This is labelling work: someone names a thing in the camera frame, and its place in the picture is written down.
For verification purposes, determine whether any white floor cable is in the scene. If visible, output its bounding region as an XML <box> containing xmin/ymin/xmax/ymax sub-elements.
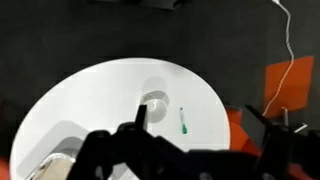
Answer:
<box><xmin>262</xmin><ymin>0</ymin><xmax>296</xmax><ymax>118</ymax></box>

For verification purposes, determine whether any aluminium foil tray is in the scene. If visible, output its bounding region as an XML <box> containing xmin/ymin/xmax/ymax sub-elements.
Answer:
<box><xmin>25</xmin><ymin>153</ymin><xmax>78</xmax><ymax>180</ymax></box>

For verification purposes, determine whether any orange fabric armchair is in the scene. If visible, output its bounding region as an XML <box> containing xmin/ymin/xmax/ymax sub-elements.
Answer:
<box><xmin>225</xmin><ymin>107</ymin><xmax>268</xmax><ymax>158</ymax></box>

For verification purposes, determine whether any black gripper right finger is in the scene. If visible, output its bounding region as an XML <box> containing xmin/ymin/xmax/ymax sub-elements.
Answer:
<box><xmin>241</xmin><ymin>104</ymin><xmax>285</xmax><ymax>159</ymax></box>

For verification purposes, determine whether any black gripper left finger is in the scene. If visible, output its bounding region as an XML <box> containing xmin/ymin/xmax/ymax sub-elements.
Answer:
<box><xmin>134</xmin><ymin>103</ymin><xmax>150</xmax><ymax>132</ymax></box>

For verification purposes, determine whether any green marker pen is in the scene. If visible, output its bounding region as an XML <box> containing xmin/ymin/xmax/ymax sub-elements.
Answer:
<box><xmin>179</xmin><ymin>107</ymin><xmax>188</xmax><ymax>136</ymax></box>

